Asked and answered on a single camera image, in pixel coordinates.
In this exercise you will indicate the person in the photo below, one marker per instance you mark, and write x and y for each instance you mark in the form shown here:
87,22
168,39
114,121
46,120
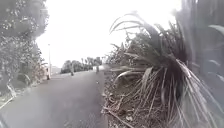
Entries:
97,68

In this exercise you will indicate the distant trees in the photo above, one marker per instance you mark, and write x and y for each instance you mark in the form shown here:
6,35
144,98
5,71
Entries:
80,66

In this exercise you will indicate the grey asphalt path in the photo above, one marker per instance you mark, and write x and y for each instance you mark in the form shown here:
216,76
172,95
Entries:
63,100

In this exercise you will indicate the pale pole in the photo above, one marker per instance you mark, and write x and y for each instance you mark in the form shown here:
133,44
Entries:
49,61

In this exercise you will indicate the dense green bushes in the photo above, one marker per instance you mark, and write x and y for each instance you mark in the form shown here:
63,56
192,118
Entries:
18,50

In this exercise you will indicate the flax bushes with dry leaves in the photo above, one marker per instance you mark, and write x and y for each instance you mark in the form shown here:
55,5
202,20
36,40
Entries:
156,80

